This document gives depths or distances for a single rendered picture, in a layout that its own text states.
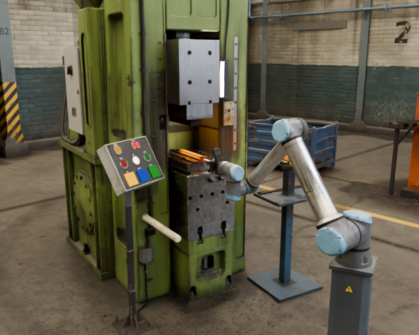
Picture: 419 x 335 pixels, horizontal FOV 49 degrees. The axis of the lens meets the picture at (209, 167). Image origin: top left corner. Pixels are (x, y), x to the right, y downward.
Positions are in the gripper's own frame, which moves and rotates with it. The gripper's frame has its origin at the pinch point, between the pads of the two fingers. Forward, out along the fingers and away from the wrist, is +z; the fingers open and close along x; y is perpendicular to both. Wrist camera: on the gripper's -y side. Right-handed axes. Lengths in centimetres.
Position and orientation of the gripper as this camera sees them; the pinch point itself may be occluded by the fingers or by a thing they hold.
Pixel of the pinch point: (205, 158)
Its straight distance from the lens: 299.8
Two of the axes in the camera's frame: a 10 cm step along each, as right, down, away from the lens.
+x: 8.4, -1.3, 5.3
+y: 0.0, 9.7, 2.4
